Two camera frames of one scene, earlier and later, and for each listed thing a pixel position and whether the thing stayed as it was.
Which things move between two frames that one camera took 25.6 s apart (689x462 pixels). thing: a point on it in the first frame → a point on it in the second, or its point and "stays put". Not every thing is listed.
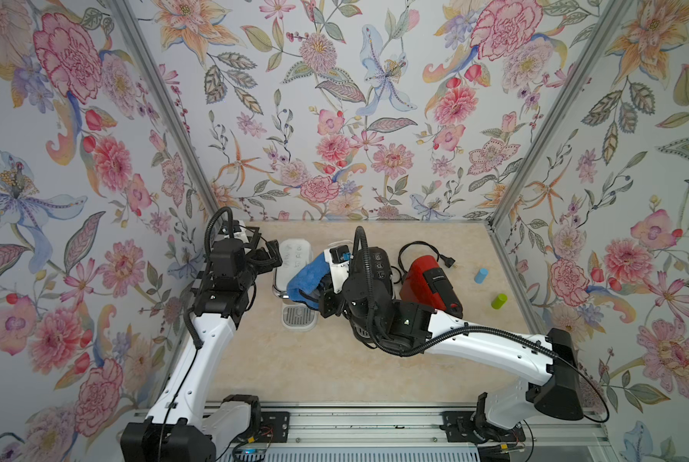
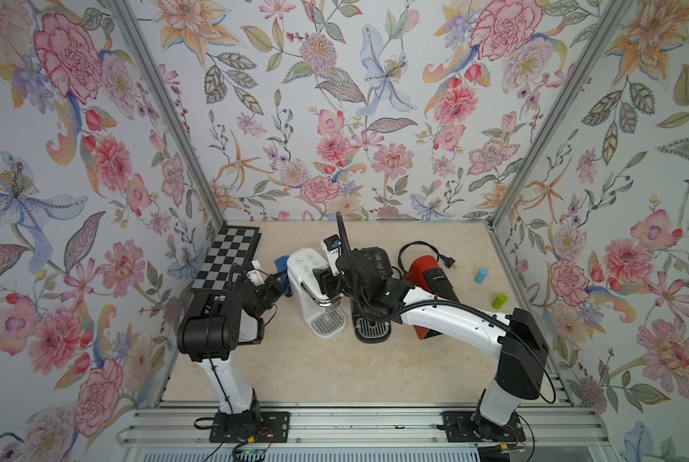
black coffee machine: x=368 y=295 stays put
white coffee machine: x=296 y=316 → x=319 y=311
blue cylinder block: x=481 y=275 stays put
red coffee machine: x=424 y=282 stays put
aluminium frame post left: x=169 y=105 stays put
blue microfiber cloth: x=304 y=287 → x=281 y=266
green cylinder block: x=498 y=301 stays put
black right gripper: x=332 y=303 → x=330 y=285
